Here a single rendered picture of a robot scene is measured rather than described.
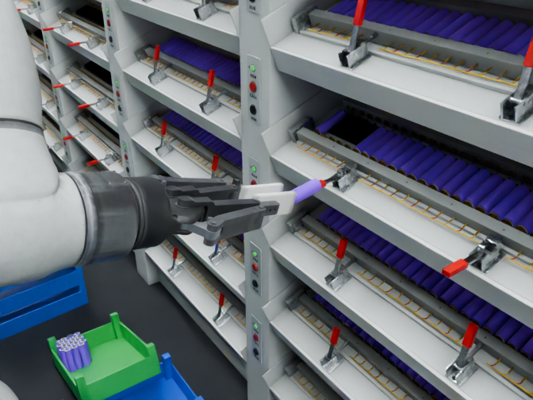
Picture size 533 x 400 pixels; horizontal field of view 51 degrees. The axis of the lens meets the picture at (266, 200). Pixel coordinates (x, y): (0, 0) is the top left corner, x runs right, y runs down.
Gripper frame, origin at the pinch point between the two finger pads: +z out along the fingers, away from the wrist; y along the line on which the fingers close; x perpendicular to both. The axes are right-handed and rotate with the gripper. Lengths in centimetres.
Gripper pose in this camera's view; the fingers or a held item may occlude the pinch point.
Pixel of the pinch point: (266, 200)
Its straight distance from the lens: 70.7
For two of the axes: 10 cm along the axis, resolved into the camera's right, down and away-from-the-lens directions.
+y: -6.4, -4.4, 6.3
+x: -2.6, 8.9, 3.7
